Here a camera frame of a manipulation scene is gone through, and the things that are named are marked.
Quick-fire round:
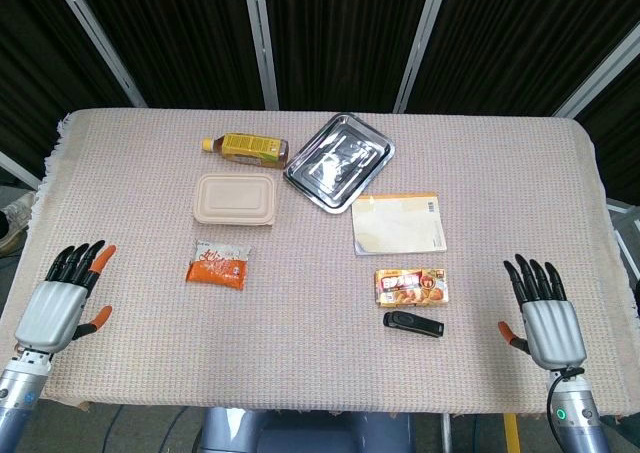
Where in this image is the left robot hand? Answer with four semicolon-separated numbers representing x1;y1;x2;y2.
13;240;117;355

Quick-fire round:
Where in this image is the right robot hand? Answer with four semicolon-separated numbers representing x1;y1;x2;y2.
497;253;588;372

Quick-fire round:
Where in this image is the black clip device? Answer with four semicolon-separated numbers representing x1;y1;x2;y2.
382;311;445;339

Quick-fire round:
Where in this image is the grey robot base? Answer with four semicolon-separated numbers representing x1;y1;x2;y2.
199;406;416;453

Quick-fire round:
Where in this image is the white sneaker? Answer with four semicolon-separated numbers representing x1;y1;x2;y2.
0;190;37;254

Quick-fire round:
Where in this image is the yellow table leg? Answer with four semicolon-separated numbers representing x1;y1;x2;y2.
503;413;520;453

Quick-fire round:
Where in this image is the curry box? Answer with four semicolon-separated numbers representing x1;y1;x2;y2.
374;267;449;308

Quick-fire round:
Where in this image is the orange snack packet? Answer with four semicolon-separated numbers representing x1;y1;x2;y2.
186;238;252;291

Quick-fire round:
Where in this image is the beige lunch box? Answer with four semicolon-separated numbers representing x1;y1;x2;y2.
193;173;278;228

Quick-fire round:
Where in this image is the pink woven tablecloth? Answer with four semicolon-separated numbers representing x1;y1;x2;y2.
0;107;640;417

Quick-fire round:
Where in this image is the tea bottle with yellow label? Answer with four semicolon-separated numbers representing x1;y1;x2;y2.
201;132;290;170

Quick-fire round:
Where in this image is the stainless steel tray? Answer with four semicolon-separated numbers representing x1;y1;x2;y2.
283;113;397;216

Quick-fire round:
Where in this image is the white partition post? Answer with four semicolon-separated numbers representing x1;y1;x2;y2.
392;0;453;114
47;0;149;109
552;35;640;120
241;0;280;111

